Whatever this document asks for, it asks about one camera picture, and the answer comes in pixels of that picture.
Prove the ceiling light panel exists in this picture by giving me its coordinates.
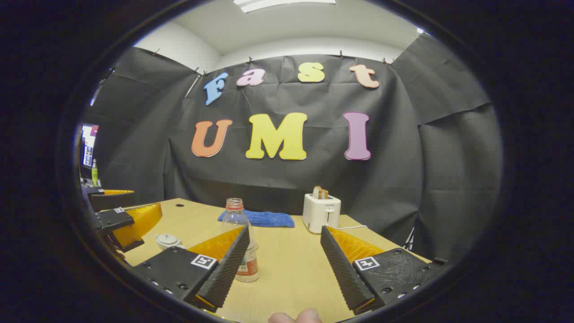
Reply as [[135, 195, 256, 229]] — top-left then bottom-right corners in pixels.
[[233, 0, 337, 13]]

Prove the white ceramic teacup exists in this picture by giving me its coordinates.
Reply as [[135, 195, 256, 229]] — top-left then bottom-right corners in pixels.
[[155, 239, 186, 251]]

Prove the white toaster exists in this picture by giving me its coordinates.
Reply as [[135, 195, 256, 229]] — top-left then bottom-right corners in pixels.
[[303, 193, 341, 234]]

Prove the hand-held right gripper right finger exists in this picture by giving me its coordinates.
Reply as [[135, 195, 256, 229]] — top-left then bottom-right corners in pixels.
[[320, 225, 449, 315]]

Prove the clear plastic water bottle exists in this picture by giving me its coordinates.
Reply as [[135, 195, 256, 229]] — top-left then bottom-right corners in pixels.
[[222, 198, 260, 283]]

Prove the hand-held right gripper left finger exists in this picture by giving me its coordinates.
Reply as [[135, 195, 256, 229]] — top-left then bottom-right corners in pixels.
[[131, 225, 251, 313]]

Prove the computer monitor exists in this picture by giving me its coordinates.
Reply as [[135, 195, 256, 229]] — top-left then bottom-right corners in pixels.
[[81, 124, 100, 167]]

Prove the blue cloth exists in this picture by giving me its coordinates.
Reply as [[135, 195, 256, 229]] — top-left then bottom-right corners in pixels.
[[218, 210, 295, 228]]

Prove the black backdrop cloth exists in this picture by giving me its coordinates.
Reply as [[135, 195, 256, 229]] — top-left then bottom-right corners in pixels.
[[83, 34, 503, 265]]

